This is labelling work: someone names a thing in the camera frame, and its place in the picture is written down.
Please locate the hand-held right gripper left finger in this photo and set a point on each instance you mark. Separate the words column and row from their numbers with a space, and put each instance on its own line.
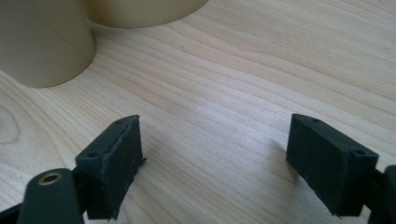
column 115, row 161

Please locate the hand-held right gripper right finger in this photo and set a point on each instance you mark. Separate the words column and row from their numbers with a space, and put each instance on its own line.
column 327, row 165

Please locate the beige paper cup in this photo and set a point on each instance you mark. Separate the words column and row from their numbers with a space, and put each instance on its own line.
column 40, row 43

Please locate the beige cylindrical container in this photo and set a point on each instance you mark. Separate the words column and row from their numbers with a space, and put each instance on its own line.
column 140, row 12

